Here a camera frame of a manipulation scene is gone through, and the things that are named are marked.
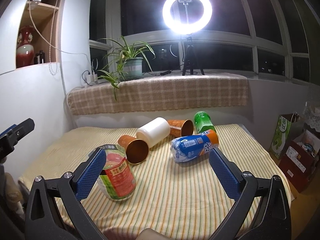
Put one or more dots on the red green label cut bottle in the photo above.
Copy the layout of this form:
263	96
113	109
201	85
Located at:
116	180

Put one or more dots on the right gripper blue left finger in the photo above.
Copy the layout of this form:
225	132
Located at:
43	219

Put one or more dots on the white lace cloth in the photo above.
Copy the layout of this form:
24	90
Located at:
311	114

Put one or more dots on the black tripod stand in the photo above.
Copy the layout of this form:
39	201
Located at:
190	59

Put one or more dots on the red white ceramic vase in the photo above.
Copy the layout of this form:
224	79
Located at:
24	50

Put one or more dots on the white ring light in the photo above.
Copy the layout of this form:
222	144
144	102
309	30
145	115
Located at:
187	27

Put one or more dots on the near orange paper cup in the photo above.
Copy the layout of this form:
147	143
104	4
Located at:
136	149

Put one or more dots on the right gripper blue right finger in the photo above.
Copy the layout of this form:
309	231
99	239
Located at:
272	219

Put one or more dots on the striped yellow table cloth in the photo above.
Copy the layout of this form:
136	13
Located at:
181	201

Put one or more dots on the red cardboard box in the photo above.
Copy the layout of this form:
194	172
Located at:
300	160

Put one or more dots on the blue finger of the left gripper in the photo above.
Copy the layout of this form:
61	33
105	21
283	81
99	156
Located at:
11	136

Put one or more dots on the orange paper cup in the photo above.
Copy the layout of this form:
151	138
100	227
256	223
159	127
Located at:
181	128
136	149

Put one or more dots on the green white paper bag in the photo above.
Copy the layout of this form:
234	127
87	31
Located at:
289	126

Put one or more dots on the wooden wall shelf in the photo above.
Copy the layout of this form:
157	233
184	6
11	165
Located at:
44	17

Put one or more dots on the plaid beige sill cloth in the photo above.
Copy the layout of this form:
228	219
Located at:
167	93

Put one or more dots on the blue orange cut bottle cup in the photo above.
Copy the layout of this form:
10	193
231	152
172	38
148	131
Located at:
184	149

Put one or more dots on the white power strip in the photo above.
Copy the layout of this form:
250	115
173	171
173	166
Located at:
89	79

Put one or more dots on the green potted spider plant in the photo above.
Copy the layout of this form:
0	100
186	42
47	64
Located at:
113	71

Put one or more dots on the green cut bottle cup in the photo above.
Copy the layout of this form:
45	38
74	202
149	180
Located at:
202	122

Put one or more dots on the white plastic cup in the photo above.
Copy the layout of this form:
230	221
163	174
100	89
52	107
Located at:
154	131

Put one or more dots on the small dark bottle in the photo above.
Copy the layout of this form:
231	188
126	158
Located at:
40	58

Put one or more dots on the far orange paper cup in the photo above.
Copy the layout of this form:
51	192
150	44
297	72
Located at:
181	128

